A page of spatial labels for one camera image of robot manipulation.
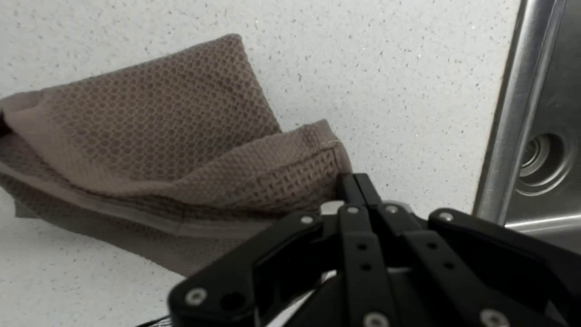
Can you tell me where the stainless steel sink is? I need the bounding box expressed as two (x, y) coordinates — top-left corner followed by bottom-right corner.
(475, 0), (581, 253)

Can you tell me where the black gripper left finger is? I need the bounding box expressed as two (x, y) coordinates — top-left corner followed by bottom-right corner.
(170, 173), (391, 327)

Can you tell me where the brown towel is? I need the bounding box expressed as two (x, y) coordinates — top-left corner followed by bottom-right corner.
(0, 35), (351, 274)

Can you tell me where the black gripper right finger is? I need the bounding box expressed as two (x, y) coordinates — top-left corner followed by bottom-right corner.
(358, 174), (581, 327)

